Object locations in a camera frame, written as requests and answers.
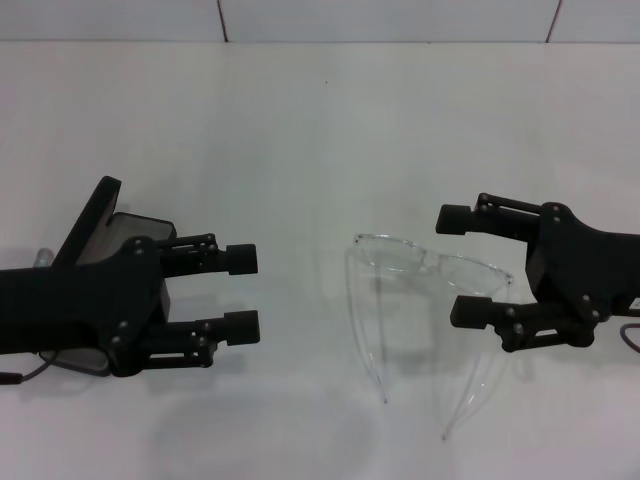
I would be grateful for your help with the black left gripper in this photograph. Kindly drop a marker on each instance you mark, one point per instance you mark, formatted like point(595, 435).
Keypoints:
point(100, 300)

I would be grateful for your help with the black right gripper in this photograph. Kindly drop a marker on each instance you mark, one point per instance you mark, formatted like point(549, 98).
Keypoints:
point(585, 270)

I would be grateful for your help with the clear plastic glasses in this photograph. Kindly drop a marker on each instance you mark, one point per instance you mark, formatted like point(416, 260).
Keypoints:
point(430, 257)

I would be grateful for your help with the black glasses case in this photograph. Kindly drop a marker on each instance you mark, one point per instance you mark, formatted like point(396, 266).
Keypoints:
point(97, 210)

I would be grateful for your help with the clear left plug connector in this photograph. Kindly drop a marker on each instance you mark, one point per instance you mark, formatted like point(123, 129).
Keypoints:
point(42, 256)

